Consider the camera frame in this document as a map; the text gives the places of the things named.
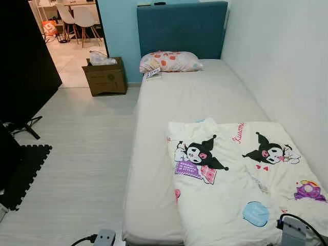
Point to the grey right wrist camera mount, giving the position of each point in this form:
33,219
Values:
293,233

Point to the orange bag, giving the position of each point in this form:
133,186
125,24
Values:
49,27

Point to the cream sheeted mattress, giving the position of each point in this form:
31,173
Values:
195,97

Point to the white table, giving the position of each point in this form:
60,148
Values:
51,3

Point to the black stand legs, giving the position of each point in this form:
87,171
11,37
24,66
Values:
31,129

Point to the pink orange printed pillow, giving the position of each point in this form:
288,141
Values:
174,62

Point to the cream flat object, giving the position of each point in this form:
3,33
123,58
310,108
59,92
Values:
145,4

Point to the black remote control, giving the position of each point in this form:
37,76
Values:
160,3

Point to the black foam floor mat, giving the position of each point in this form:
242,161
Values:
31,169

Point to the black door frame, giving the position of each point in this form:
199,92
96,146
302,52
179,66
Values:
101,28

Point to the black door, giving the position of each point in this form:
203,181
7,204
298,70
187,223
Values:
25,56

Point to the blue fabric bed frame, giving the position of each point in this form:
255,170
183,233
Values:
179,28

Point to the white book blue letters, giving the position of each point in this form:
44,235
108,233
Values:
152,74

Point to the white chair wooden legs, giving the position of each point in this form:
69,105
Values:
65,15
84,18

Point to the cream cartoon printed quilt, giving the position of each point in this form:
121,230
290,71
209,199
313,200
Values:
230,195

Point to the brown cardboard box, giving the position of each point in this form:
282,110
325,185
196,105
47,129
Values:
105,79

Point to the whitish plastic bag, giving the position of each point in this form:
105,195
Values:
102,59

